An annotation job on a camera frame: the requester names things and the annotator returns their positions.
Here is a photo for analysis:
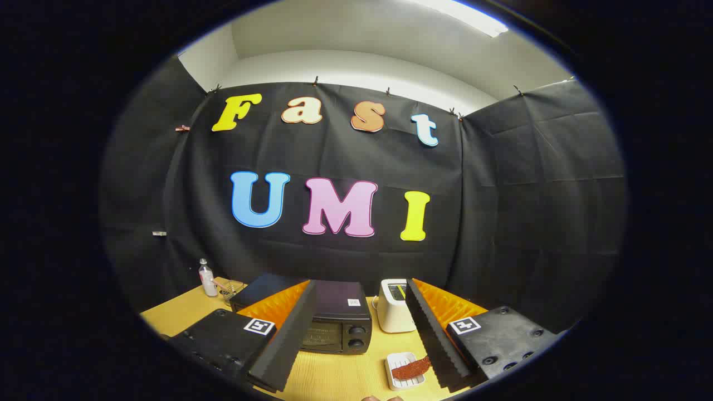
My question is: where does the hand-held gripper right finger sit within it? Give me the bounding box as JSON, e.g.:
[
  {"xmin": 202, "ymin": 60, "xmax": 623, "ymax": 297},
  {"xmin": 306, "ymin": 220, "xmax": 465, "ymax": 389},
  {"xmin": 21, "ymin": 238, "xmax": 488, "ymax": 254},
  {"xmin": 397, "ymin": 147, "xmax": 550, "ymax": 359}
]
[{"xmin": 405, "ymin": 278, "xmax": 561, "ymax": 393}]

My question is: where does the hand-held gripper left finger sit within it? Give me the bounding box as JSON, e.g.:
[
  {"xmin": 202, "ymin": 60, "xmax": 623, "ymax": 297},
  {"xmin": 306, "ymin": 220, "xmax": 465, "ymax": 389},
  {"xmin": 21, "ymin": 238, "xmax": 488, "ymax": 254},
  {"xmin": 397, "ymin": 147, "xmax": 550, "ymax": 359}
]
[{"xmin": 167, "ymin": 280, "xmax": 319, "ymax": 393}]

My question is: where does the red-brown meat slice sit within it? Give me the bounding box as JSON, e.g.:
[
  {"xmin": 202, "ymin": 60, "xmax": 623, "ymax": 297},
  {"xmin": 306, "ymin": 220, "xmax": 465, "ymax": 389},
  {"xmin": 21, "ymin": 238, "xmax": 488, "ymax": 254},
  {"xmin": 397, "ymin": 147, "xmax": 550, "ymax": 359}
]
[{"xmin": 391, "ymin": 356, "xmax": 433, "ymax": 381}]

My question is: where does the black toaster oven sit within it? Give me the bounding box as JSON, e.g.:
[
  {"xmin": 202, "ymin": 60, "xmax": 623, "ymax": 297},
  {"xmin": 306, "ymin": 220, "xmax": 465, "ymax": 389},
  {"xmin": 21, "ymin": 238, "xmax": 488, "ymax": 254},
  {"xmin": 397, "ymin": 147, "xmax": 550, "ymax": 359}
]
[{"xmin": 229, "ymin": 272, "xmax": 373, "ymax": 355}]

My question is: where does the white toaster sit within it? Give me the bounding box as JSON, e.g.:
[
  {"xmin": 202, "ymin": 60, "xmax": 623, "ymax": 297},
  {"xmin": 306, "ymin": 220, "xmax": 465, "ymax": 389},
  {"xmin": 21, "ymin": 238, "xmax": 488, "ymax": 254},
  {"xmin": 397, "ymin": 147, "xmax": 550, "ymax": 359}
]
[{"xmin": 372, "ymin": 278, "xmax": 418, "ymax": 334}]

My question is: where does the white ribbed tray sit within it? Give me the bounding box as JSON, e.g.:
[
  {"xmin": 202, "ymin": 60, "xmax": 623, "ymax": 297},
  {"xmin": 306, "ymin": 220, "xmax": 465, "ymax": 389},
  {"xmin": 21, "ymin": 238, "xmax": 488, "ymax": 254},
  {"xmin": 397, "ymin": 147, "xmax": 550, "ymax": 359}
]
[{"xmin": 385, "ymin": 351, "xmax": 427, "ymax": 391}]

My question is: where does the clear glass container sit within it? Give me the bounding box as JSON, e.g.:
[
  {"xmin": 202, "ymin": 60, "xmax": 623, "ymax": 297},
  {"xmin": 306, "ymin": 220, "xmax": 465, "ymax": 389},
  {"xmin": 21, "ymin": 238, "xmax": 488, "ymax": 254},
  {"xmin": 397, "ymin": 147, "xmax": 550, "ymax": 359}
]
[{"xmin": 218, "ymin": 280, "xmax": 246, "ymax": 304}]

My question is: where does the clear plastic bottle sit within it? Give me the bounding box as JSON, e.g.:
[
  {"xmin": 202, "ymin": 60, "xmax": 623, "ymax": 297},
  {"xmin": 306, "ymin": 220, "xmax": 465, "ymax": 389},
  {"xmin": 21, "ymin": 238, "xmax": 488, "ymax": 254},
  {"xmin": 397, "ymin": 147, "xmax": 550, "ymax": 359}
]
[{"xmin": 198, "ymin": 258, "xmax": 219, "ymax": 298}]

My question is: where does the black backdrop cloth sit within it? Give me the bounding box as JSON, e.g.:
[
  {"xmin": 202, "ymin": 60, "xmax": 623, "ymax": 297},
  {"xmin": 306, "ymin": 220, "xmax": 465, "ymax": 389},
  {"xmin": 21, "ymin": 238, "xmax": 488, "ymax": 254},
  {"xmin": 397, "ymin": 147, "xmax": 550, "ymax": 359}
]
[{"xmin": 100, "ymin": 56, "xmax": 629, "ymax": 335}]

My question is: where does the ceiling light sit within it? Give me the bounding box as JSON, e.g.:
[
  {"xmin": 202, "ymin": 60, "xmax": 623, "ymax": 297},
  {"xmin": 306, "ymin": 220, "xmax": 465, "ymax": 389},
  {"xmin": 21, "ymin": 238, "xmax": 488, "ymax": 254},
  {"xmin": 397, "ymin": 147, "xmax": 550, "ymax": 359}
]
[{"xmin": 412, "ymin": 0, "xmax": 509, "ymax": 38}]

